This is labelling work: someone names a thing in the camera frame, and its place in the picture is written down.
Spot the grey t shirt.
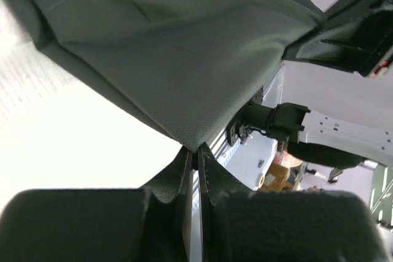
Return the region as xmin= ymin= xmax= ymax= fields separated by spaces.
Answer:
xmin=6 ymin=0 xmax=325 ymax=151

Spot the aluminium mounting rail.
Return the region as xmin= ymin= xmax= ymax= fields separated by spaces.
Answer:
xmin=209 ymin=69 xmax=284 ymax=171

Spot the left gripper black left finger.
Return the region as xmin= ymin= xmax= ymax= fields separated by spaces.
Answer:
xmin=1 ymin=148 xmax=193 ymax=261

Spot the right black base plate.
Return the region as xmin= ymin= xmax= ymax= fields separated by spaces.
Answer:
xmin=225 ymin=118 xmax=252 ymax=147

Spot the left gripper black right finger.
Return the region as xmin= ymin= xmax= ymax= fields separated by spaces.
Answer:
xmin=197 ymin=145 xmax=389 ymax=261

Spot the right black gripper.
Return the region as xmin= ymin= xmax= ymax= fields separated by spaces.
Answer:
xmin=283 ymin=0 xmax=392 ymax=77

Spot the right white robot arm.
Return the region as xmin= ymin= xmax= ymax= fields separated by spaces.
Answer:
xmin=235 ymin=0 xmax=392 ymax=167

